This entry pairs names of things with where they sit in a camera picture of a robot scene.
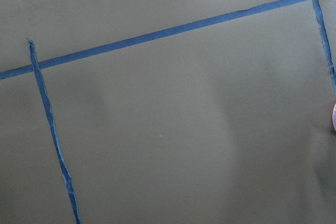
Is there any pink plastic pen holder cup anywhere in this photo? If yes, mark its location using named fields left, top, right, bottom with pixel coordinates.
left=332, top=104, right=336, bottom=131

